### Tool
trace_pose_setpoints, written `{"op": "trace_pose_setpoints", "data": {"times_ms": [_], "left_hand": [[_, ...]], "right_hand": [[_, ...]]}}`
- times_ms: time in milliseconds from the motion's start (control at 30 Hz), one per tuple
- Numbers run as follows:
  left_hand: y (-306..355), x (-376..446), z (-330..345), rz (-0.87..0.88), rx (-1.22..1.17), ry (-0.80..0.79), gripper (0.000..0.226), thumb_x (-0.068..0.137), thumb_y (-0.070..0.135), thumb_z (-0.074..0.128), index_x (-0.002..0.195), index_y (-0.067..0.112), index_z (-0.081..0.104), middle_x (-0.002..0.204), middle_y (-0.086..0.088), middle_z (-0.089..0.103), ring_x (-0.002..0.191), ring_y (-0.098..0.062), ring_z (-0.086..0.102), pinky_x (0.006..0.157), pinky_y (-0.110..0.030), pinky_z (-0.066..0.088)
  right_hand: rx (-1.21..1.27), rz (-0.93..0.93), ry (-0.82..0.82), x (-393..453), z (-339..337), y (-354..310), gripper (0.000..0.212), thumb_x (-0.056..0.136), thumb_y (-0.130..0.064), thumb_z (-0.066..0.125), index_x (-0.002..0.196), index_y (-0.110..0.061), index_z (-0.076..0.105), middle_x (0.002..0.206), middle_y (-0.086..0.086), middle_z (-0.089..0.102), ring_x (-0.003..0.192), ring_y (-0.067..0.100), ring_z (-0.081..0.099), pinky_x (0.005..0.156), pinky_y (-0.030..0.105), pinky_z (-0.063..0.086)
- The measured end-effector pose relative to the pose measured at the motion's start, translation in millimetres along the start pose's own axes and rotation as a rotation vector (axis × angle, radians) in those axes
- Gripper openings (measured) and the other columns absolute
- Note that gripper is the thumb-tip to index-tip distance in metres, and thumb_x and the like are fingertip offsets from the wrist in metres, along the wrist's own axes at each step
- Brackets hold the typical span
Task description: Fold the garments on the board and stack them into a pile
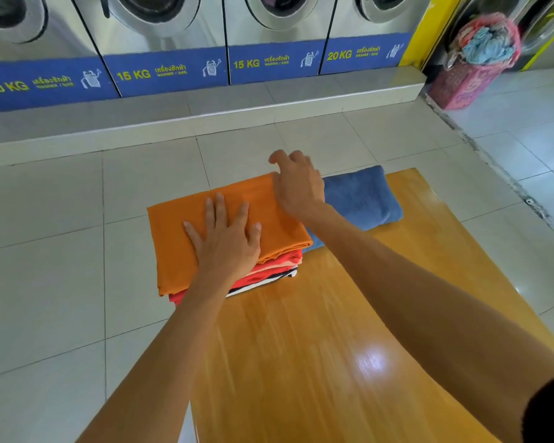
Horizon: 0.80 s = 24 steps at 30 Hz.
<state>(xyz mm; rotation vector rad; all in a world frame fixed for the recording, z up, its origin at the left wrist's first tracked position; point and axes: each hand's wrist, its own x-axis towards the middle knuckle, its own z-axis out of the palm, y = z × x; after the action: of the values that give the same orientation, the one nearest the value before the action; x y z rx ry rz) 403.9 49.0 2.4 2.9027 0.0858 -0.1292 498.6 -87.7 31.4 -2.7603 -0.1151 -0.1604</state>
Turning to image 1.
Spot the person's right forearm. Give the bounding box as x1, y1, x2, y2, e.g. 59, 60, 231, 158
300, 202, 554, 443

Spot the person's black shirt sleeve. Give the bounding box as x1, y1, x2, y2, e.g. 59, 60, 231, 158
521, 372, 554, 443

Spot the person's left forearm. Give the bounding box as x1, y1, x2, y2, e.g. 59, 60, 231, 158
76, 274, 241, 443

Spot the black white striped shirt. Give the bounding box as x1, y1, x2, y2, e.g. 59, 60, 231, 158
225, 268, 299, 299

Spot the red garment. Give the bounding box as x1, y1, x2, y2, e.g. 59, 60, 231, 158
251, 249, 304, 276
168, 267, 300, 306

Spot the blue towel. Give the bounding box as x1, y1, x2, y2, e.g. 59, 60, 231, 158
302, 164, 404, 254

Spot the orange garment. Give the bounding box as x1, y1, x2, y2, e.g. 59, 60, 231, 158
147, 172, 314, 297

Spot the person's left hand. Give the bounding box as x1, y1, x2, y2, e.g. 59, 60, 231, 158
182, 192, 263, 293

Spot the pile of colourful clothes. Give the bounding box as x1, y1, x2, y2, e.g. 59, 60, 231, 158
444, 12, 523, 70

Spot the person's right hand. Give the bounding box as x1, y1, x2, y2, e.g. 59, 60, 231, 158
268, 149, 327, 221

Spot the pink garment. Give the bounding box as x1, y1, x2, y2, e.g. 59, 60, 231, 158
239, 263, 302, 284

